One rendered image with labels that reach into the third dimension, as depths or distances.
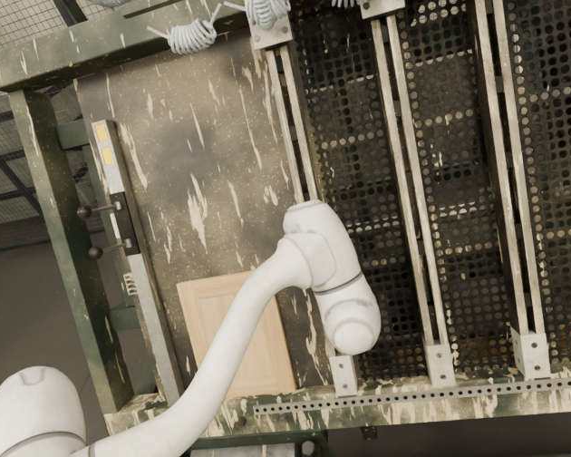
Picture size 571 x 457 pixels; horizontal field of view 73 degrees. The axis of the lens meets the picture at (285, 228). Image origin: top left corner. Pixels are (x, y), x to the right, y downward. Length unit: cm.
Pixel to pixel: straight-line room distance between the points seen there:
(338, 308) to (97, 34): 99
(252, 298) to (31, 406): 38
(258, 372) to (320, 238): 74
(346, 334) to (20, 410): 53
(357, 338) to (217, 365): 24
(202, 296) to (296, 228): 65
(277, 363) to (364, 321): 65
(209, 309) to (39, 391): 62
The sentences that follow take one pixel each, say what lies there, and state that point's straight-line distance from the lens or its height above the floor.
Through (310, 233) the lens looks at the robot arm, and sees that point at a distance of 67.
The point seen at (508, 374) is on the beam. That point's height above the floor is 90.
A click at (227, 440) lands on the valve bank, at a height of 79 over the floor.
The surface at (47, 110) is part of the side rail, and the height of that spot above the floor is 176.
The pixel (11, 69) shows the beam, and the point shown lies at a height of 191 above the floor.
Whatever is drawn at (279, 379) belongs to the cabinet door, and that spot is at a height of 93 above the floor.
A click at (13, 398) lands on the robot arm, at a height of 157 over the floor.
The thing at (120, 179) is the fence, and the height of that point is 156.
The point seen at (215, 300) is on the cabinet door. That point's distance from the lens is 126.
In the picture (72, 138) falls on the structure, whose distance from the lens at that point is 148.
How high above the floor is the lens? 203
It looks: 37 degrees down
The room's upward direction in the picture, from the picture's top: 20 degrees counter-clockwise
